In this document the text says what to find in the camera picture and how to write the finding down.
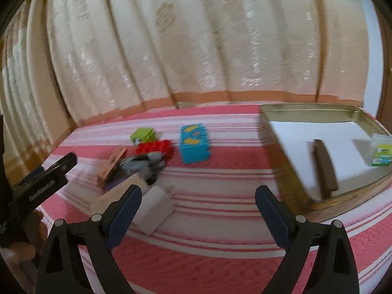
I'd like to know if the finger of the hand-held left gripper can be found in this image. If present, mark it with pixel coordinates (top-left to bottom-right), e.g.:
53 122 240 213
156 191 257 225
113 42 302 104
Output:
18 152 78 191

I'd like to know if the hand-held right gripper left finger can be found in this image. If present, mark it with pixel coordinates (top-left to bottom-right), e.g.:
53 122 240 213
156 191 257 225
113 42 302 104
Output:
36 184 143 294

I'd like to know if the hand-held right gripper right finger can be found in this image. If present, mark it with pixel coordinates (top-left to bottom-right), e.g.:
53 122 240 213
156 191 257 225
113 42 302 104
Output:
255 185 359 294

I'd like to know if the grey lace cloth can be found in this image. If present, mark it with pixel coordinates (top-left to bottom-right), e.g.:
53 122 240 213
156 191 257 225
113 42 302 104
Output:
118 151 166 184

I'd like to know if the blue toy building block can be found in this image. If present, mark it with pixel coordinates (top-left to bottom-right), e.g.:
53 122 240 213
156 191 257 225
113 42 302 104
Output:
179 124 212 164

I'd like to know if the person's left hand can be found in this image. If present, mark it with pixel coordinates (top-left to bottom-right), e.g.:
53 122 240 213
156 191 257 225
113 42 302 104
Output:
0 210 46 265

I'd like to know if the white cardboard box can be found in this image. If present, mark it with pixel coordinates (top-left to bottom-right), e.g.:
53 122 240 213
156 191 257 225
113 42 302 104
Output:
90 174 175 236

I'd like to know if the brown wooden block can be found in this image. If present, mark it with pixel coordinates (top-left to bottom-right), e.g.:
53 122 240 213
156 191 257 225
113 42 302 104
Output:
97 147 127 189

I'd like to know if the pink white striped bedspread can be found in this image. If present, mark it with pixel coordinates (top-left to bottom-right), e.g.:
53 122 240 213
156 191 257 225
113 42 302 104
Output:
6 104 392 294

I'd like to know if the brown oblong bar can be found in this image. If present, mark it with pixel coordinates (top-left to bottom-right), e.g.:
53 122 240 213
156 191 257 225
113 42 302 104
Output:
312 139 339 199

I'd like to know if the red toy block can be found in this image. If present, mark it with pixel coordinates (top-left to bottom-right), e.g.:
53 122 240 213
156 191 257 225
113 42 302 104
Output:
135 140 173 160

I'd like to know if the white paper tin lining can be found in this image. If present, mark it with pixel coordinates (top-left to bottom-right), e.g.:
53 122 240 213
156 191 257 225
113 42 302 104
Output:
268 119 380 203

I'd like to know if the green toy block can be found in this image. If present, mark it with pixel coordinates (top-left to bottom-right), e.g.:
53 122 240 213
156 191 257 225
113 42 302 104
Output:
130 128 155 144

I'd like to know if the green white small packet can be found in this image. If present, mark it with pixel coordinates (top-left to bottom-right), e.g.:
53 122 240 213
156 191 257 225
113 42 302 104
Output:
369 133 392 167

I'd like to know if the cream floral lace curtain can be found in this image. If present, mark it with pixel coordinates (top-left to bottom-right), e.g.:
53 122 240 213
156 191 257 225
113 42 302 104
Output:
0 0 383 147

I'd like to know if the brown wooden door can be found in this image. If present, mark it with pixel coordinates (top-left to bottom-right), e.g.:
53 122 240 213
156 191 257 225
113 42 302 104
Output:
375 6 392 120

